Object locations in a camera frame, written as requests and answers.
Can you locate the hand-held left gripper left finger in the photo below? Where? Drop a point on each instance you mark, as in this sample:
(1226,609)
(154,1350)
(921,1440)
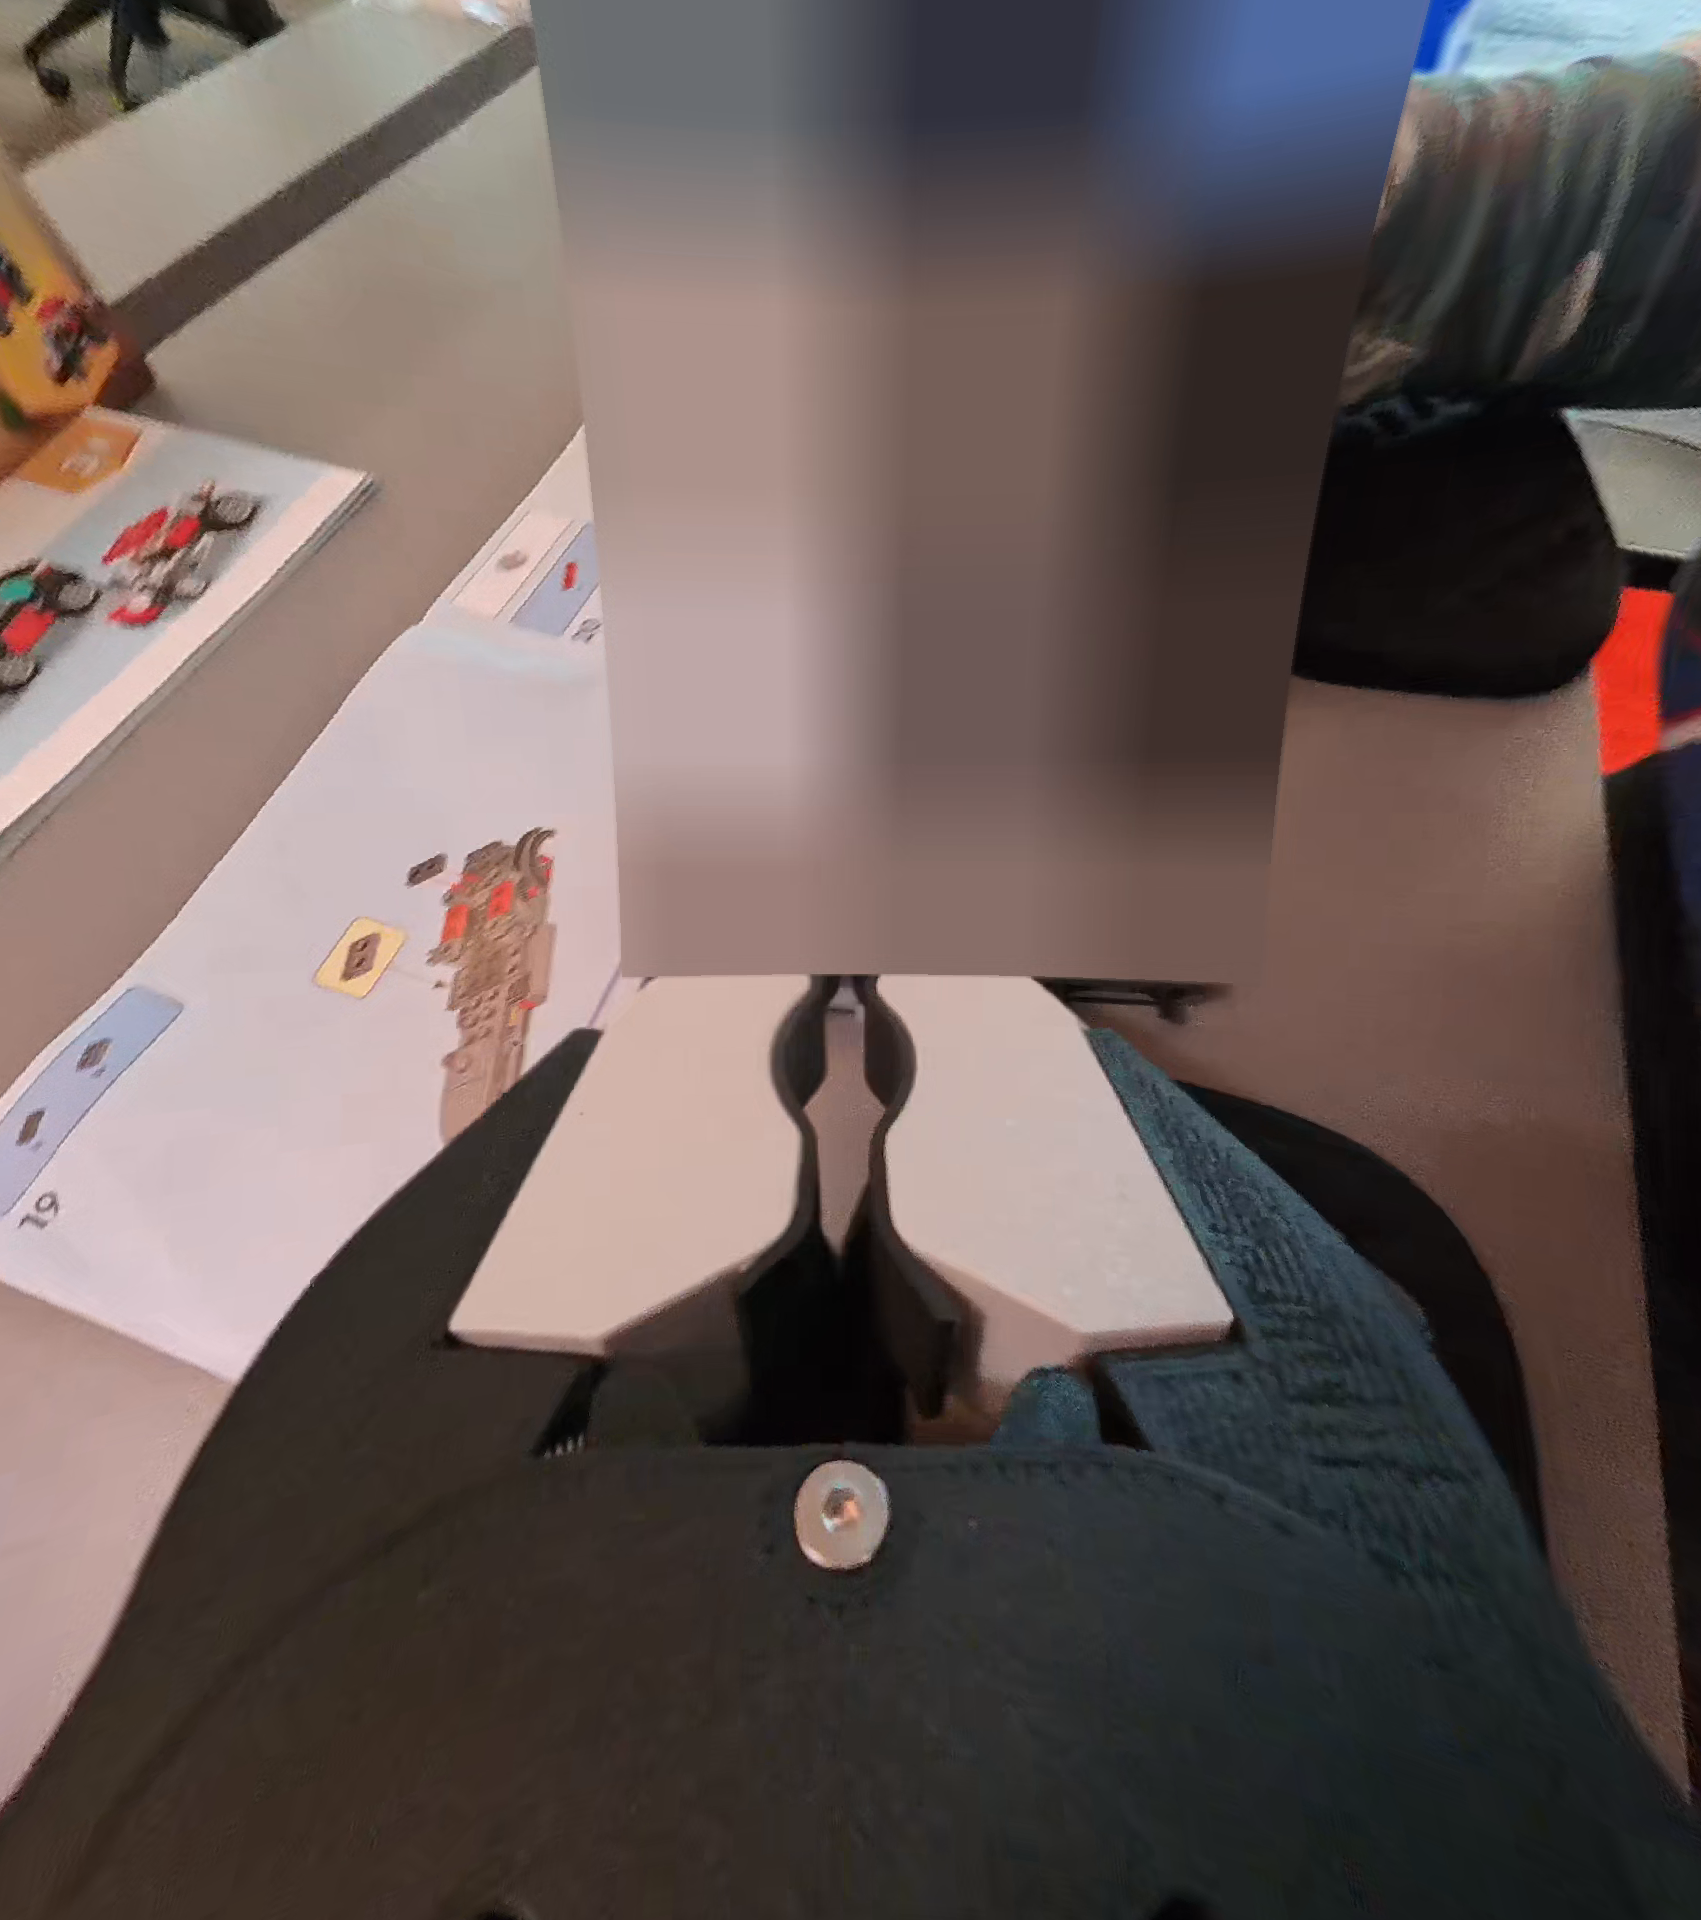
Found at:
(642,1184)

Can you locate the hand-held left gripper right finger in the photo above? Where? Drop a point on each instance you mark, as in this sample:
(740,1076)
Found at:
(1045,1184)

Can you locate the grey red toy brick car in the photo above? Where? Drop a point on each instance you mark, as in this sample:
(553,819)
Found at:
(1135,995)

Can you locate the grey desk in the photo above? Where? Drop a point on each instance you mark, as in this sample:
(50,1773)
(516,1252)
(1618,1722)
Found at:
(1390,900)

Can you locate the open building instruction booklet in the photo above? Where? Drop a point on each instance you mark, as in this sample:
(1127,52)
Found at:
(265,1081)

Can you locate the black dimpled wrist rest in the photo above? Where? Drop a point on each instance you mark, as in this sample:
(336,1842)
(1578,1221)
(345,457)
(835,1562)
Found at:
(1450,555)

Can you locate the closed toy instruction booklet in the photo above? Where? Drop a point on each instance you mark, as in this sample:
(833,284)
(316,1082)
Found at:
(85,645)

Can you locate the orange white traffic cone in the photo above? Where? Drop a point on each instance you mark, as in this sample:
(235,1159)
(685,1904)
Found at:
(1630,674)

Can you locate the white mesh chair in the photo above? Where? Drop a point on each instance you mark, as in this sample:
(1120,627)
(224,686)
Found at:
(1646,481)

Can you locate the black office chair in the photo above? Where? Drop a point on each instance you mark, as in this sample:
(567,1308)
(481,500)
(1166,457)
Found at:
(130,39)

